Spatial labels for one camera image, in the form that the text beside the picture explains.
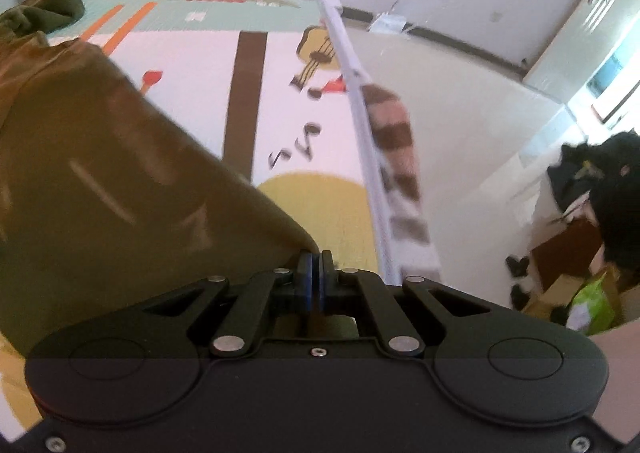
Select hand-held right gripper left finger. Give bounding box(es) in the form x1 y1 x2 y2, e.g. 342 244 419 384
142 250 314 359

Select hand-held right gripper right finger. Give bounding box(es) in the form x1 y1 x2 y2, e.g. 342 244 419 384
319 249 502 359

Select olive green garment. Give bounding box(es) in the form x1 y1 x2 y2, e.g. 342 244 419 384
0 0 322 360

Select pile of black clothes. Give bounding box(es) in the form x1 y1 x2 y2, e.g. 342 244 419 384
546 130 640 286

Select printed play mat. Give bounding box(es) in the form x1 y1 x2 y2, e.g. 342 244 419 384
0 0 445 440

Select black shoe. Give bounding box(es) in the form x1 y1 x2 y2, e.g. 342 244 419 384
510 284 533 311
505 255 531 279

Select white power strip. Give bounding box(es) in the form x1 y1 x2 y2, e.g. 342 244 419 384
367 13 408 34

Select green plastic bag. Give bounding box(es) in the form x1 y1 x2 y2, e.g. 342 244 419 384
567 275 618 336

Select white door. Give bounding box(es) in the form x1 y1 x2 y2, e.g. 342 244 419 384
521 0 640 126

